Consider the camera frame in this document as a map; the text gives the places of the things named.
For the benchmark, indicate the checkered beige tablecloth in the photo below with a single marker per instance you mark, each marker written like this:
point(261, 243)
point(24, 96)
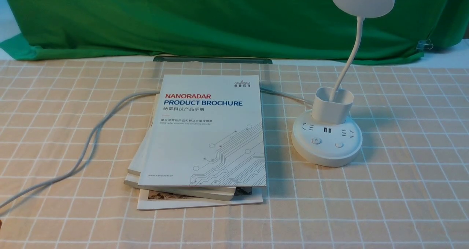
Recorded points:
point(407, 189)

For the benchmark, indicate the Nanoradar product brochure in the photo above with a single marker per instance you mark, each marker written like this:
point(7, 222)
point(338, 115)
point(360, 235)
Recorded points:
point(207, 131)

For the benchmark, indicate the green backdrop cloth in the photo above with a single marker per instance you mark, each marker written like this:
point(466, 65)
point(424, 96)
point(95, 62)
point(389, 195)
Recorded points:
point(280, 29)

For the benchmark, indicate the metal binder clip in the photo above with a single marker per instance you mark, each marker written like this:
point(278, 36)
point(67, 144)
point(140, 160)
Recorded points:
point(424, 45)

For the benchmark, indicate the bottom white magazine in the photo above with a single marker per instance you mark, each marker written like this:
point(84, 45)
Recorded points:
point(149, 200)

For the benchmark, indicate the white desk lamp with sockets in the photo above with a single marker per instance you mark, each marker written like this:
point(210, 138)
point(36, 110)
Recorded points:
point(326, 135)

